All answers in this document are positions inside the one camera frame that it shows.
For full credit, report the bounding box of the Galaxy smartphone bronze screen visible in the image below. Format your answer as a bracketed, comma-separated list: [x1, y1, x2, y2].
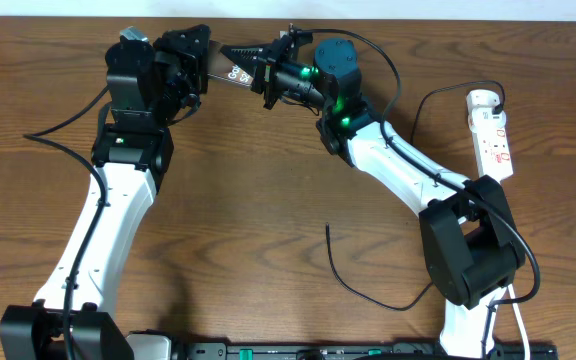
[207, 40, 253, 88]

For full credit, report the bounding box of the black charging cable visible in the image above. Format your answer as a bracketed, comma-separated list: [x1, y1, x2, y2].
[324, 79, 507, 312]

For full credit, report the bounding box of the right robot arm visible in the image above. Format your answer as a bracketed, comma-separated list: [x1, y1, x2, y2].
[218, 29, 535, 359]

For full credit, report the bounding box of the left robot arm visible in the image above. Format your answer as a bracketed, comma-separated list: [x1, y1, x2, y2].
[0, 25, 211, 359]

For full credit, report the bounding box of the white USB charger adapter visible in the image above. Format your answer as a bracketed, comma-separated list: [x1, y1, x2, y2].
[466, 89, 503, 115]

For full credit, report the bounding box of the white power strip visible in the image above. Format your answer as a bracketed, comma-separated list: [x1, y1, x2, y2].
[468, 108, 513, 183]

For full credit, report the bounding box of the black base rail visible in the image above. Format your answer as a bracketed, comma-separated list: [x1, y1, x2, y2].
[127, 329, 559, 360]

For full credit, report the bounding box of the white power strip cord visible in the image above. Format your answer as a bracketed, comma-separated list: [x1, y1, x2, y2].
[505, 283, 532, 360]

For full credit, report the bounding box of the right black camera cable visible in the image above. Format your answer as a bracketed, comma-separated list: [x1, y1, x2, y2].
[292, 27, 542, 360]

